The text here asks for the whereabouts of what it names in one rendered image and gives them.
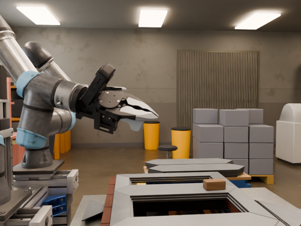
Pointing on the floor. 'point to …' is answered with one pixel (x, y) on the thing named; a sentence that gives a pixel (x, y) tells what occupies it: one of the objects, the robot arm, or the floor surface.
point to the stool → (167, 149)
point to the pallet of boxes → (235, 139)
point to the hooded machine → (289, 135)
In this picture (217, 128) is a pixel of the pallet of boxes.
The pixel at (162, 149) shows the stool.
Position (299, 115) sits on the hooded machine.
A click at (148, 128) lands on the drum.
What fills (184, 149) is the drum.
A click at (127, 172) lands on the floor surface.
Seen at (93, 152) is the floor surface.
